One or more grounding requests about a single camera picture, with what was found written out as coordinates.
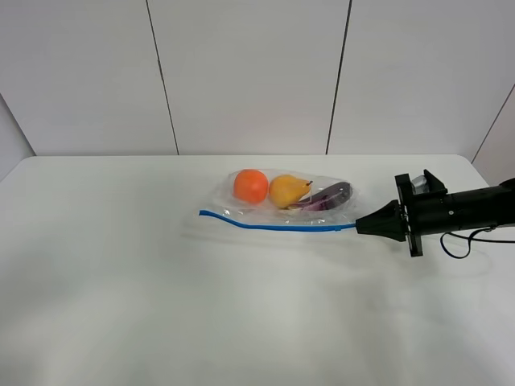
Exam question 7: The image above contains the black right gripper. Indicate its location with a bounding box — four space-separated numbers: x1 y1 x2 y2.
356 170 448 257

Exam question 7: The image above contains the clear zip bag blue seal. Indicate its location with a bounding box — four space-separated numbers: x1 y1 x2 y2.
180 167 360 242

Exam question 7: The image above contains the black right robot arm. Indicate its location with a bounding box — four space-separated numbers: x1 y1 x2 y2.
355 170 514 257

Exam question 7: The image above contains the purple eggplant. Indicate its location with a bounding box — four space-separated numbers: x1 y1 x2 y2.
290 182 353 211

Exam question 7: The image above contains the yellow pear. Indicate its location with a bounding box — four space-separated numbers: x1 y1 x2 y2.
269 175 312 209

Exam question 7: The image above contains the orange fruit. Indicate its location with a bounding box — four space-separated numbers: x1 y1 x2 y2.
233 169 269 204

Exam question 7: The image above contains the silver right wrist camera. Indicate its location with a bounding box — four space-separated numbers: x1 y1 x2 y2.
411 175 430 195

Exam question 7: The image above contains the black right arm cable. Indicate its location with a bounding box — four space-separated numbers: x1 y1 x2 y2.
439 224 515 259

